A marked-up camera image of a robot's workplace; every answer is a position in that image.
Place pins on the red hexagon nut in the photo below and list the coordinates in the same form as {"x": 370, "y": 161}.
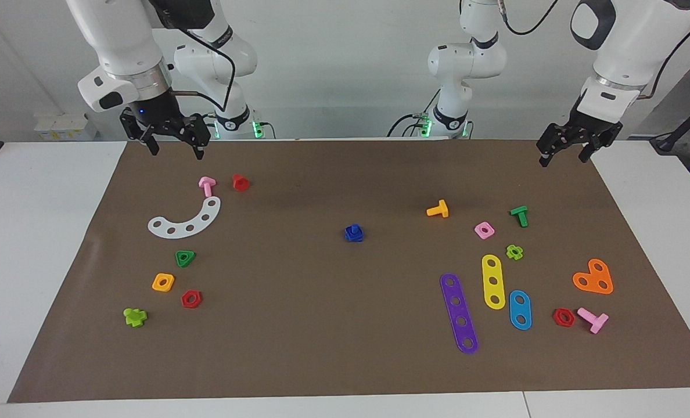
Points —
{"x": 197, "y": 303}
{"x": 570, "y": 321}

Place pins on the green plastic bolt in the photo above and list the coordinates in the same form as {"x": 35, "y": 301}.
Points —
{"x": 521, "y": 216}

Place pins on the lime green flower nut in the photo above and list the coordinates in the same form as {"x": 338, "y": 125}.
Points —
{"x": 510, "y": 251}

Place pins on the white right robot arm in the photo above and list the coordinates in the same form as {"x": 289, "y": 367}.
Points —
{"x": 124, "y": 40}

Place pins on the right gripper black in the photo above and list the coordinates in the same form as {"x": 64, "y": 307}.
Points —
{"x": 156, "y": 113}

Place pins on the brown table mat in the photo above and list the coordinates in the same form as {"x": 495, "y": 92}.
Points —
{"x": 322, "y": 319}

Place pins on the purple four-hole strip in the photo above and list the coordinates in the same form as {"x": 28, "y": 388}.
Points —
{"x": 458, "y": 312}

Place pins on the black stand pole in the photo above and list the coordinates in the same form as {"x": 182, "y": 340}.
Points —
{"x": 670, "y": 138}

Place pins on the blue two-hole strip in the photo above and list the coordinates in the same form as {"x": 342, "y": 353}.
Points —
{"x": 520, "y": 310}

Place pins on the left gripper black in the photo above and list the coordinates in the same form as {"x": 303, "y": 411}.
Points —
{"x": 592, "y": 129}

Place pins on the blue plastic bolt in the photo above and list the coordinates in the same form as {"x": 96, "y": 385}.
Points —
{"x": 354, "y": 238}

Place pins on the white background box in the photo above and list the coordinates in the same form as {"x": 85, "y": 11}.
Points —
{"x": 66, "y": 125}

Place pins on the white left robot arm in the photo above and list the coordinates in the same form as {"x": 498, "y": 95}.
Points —
{"x": 618, "y": 52}

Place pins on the orange heart-shaped plate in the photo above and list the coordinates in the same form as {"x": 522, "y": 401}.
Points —
{"x": 593, "y": 280}

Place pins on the red plastic bolt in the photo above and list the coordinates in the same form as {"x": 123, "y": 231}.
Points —
{"x": 240, "y": 183}

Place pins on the pink square nut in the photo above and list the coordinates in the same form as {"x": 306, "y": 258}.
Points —
{"x": 489, "y": 227}

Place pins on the lime green cross bolt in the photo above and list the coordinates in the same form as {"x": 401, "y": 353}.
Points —
{"x": 135, "y": 317}

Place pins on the white curved perforated strip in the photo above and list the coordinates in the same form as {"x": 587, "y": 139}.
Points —
{"x": 197, "y": 223}

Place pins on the blue square nut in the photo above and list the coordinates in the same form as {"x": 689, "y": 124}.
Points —
{"x": 351, "y": 230}

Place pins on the orange plastic bolt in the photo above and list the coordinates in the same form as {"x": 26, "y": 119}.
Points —
{"x": 441, "y": 209}

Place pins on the yellow three-hole strip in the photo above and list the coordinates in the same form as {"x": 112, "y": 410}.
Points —
{"x": 492, "y": 273}

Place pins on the green triangle nut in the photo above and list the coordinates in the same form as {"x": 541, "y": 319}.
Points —
{"x": 190, "y": 255}

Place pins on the pink plastic bolt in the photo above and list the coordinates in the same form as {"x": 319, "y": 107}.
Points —
{"x": 597, "y": 321}
{"x": 207, "y": 184}

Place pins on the orange square nut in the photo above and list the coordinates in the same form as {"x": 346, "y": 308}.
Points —
{"x": 155, "y": 285}

